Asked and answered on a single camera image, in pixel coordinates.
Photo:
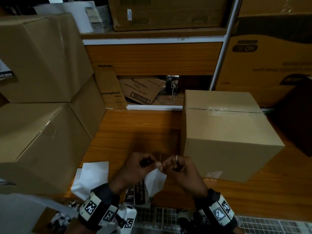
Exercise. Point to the person's left hand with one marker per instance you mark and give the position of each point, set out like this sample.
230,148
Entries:
131,171

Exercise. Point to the person's right hand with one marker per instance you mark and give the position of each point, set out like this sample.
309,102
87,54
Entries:
187,177

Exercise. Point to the stack of fragile stickers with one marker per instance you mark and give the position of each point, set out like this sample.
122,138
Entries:
139,192

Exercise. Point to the fragile sticker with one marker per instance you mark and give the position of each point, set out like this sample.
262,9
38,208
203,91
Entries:
5,73
154,181

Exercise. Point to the white backing paper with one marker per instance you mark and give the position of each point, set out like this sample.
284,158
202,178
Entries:
92,177

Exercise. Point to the squarish taped cardboard box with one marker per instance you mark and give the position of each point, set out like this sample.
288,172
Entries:
231,148

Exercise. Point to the small taped cardboard box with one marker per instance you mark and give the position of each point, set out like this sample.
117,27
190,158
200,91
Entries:
87,112

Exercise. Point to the medium taped cardboard box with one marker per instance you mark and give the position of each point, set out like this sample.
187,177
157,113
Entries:
41,153

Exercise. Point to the large stapled cardboard box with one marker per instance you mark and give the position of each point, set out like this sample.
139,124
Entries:
44,58

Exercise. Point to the barcode printed cardboard box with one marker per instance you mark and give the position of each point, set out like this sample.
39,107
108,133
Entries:
141,88

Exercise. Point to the flattened printed cardboard carton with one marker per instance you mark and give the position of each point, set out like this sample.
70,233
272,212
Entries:
109,87

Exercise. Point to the large cardboard box dark band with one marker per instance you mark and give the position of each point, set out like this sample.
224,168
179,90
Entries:
260,68

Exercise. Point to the large cardboard box white sticker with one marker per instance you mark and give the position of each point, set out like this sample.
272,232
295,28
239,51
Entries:
170,12

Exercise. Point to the plastic wrapped cardboard box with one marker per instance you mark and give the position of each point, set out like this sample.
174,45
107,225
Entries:
268,6

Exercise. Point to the right wrist tracker band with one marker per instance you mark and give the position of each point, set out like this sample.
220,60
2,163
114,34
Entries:
217,208

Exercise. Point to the wrist tracker band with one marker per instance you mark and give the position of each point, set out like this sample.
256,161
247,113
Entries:
217,208
97,207

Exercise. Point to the left wrist tracker band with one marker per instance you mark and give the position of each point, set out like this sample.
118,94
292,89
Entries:
97,207

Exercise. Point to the crumpled paper scraps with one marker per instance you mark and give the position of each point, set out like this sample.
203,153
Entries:
61,218

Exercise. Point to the stack of grey cards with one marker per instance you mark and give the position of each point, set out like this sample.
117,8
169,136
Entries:
100,20

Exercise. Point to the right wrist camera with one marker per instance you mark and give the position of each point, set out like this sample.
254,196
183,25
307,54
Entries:
192,221

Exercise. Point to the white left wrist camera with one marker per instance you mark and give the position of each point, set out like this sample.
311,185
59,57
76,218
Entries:
126,219

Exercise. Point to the wooden shelf unit white frame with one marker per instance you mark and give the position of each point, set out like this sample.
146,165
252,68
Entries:
153,58

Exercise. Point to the white frame bar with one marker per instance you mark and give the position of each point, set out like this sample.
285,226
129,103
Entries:
19,212

